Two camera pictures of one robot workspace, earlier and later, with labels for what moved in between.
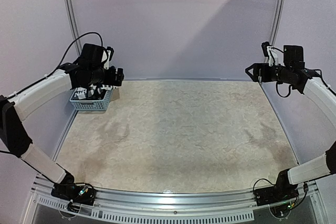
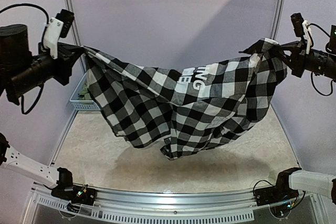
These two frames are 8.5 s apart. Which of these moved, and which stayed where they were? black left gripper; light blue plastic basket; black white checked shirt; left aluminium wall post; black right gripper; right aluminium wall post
Moved: black white checked shirt; black right gripper; black left gripper
Stayed: right aluminium wall post; light blue plastic basket; left aluminium wall post
